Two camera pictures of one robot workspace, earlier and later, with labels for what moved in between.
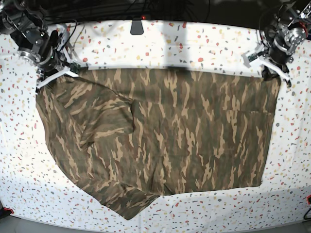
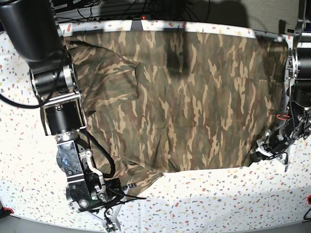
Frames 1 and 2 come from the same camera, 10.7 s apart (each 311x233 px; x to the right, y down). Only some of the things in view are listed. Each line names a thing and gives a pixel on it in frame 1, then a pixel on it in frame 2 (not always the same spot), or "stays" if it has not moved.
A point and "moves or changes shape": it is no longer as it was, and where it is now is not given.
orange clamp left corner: (7, 208) stays
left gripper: (50, 60) to (86, 195)
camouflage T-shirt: (132, 134) moves or changes shape
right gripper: (280, 56) to (277, 141)
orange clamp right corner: (308, 197) stays
